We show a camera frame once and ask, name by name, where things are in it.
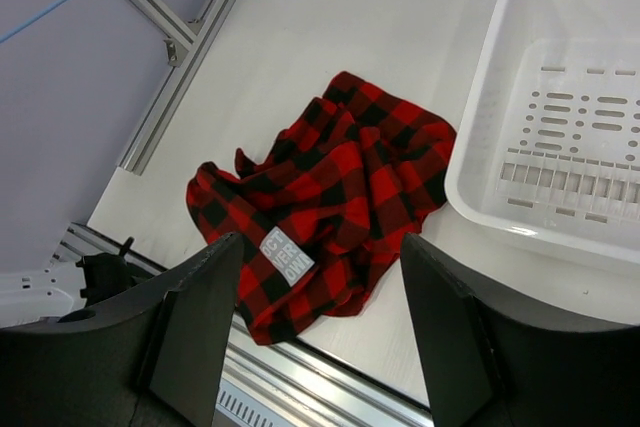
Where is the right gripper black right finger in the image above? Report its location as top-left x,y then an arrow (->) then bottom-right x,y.
401,234 -> 639,426

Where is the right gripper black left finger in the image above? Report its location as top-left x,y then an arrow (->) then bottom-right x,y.
1,233 -> 243,426

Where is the red black plaid shirt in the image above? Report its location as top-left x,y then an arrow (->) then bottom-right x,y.
186,72 -> 456,345

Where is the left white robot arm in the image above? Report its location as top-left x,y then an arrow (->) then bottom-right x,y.
1,229 -> 164,328

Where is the white plastic basket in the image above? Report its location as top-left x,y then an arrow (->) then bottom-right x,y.
445,0 -> 639,270

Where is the white slotted cable duct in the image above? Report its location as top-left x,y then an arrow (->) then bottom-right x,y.
216,379 -> 322,426

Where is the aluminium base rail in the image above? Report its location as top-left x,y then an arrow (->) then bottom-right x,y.
49,221 -> 436,427

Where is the left aluminium frame post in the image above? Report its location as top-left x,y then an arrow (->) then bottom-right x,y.
119,0 -> 236,176

